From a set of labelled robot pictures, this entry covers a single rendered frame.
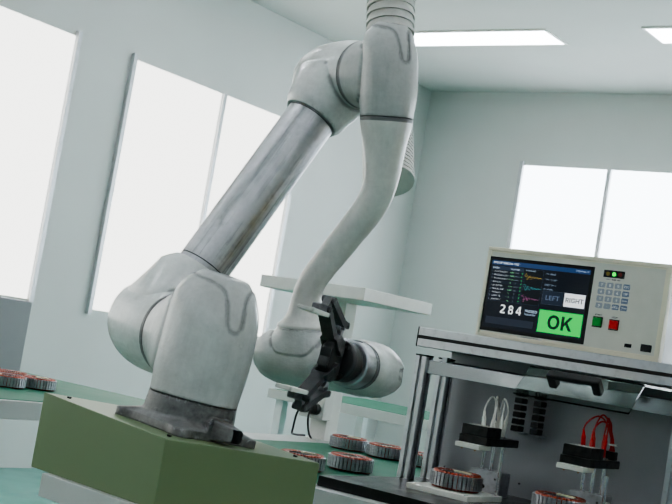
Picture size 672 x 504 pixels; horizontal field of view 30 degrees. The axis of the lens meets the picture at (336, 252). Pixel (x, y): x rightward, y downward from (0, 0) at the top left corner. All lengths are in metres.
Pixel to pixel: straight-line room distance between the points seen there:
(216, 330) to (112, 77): 5.91
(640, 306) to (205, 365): 1.02
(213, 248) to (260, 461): 0.43
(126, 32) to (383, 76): 5.76
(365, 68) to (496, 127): 8.01
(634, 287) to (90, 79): 5.51
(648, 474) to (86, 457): 1.25
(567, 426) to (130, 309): 1.08
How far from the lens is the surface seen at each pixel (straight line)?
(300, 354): 2.36
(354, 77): 2.34
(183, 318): 2.07
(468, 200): 10.28
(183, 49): 8.34
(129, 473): 2.01
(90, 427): 2.10
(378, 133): 2.30
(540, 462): 2.87
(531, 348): 2.73
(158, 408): 2.08
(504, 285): 2.81
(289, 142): 2.37
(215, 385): 2.06
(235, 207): 2.32
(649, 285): 2.67
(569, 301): 2.73
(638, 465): 2.78
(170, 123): 8.25
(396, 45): 2.31
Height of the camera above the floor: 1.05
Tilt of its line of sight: 4 degrees up
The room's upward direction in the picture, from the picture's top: 10 degrees clockwise
